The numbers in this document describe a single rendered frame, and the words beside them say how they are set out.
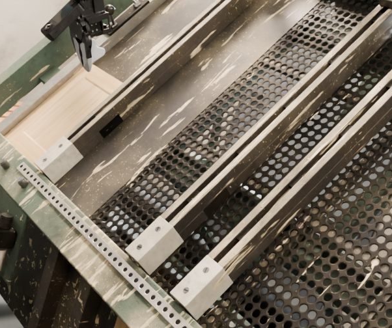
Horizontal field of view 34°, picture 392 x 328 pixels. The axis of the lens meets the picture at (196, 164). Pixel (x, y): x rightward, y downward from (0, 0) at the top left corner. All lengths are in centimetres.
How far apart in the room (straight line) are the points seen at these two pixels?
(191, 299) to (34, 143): 96
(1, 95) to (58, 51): 28
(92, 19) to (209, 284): 70
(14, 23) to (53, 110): 367
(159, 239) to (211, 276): 20
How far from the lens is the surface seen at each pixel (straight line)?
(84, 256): 176
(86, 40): 164
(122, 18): 248
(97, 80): 231
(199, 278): 152
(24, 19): 599
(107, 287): 166
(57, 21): 163
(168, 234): 164
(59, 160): 205
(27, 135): 230
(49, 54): 262
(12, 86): 260
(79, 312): 215
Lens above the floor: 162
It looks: 15 degrees down
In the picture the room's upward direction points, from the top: 19 degrees clockwise
